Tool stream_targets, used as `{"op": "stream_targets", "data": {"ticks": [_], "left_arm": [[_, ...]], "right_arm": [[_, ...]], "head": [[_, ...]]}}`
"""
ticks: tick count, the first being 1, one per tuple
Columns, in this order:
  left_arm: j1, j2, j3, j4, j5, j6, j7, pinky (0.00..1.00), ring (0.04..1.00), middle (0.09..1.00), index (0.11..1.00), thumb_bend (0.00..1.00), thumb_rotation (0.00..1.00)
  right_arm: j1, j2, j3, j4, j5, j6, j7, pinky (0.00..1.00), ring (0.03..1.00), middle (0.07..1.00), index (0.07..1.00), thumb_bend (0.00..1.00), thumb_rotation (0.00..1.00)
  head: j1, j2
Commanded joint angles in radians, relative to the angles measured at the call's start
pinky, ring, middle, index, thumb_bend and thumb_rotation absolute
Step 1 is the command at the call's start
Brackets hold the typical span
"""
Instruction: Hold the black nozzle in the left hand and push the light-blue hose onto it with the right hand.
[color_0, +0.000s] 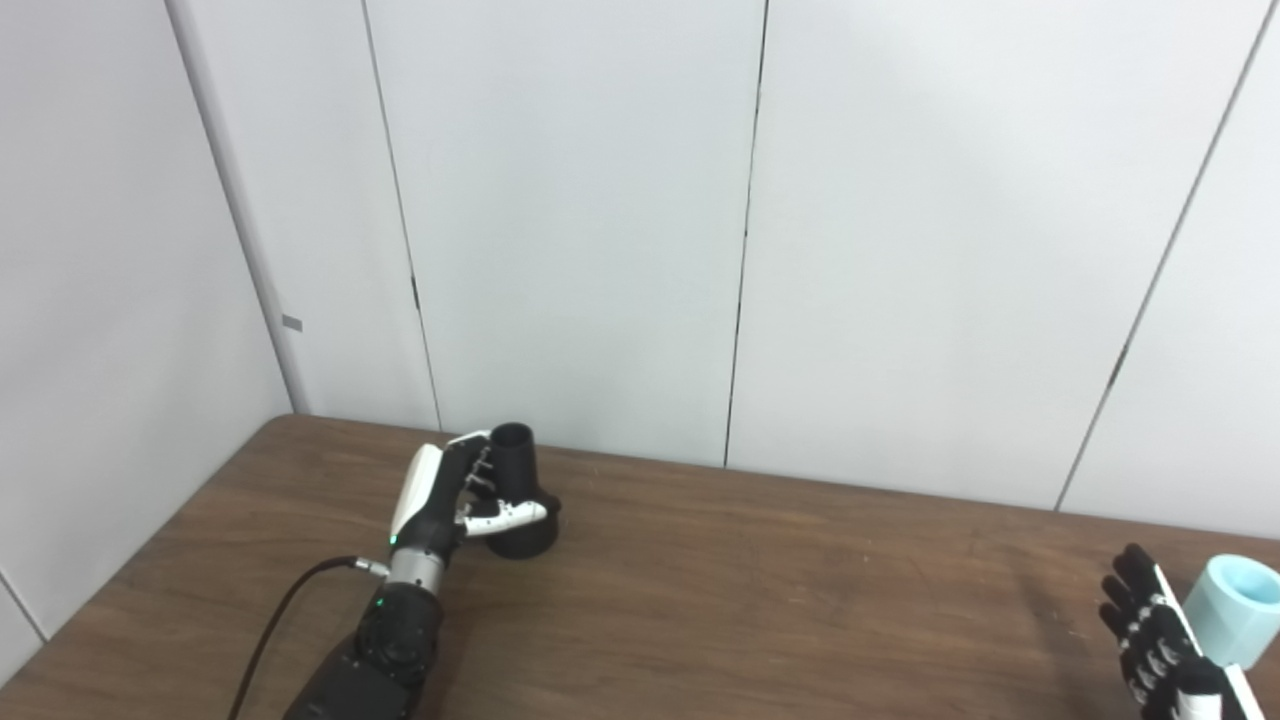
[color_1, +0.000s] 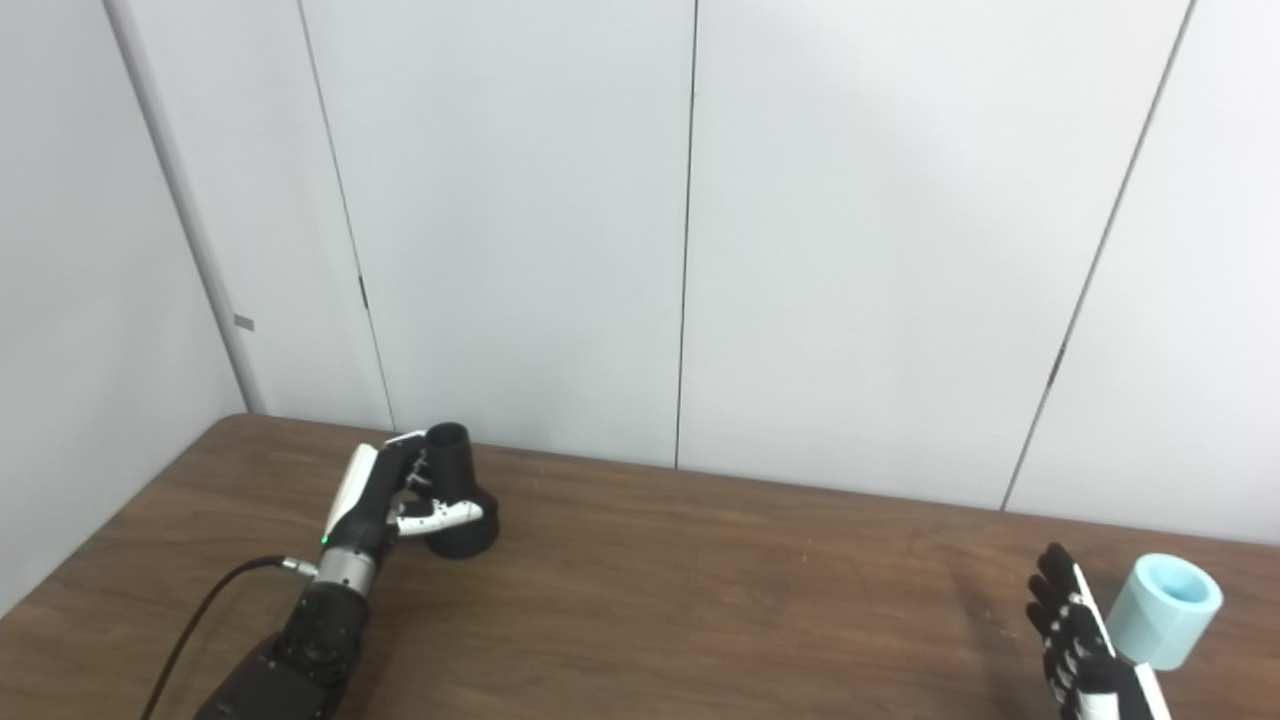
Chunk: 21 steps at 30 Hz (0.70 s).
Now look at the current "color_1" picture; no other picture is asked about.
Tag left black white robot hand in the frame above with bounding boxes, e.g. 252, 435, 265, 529
322, 430, 486, 561

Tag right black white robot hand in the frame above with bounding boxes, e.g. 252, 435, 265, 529
1026, 543, 1173, 720

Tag light-blue hose piece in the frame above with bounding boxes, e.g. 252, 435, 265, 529
1106, 553, 1224, 671

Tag black flared nozzle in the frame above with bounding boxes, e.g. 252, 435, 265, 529
422, 422, 500, 559

